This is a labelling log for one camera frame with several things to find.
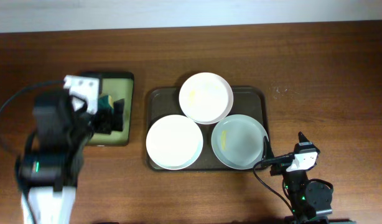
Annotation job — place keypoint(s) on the black sponge tray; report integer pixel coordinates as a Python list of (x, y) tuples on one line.
[(119, 86)]

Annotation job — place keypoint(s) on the pale green plate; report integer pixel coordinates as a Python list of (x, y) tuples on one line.
[(238, 141)]

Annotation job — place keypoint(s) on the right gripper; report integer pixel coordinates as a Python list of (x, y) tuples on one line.
[(280, 166)]

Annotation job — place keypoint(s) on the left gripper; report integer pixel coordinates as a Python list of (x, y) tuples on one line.
[(102, 120)]

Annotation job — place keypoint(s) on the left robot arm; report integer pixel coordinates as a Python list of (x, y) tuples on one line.
[(47, 173)]

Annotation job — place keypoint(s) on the white plate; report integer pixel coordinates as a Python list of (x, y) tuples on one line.
[(174, 142), (206, 98)]

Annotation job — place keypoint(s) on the green yellow sponge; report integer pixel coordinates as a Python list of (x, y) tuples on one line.
[(105, 102)]

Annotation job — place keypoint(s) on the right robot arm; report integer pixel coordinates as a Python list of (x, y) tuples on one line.
[(309, 199)]

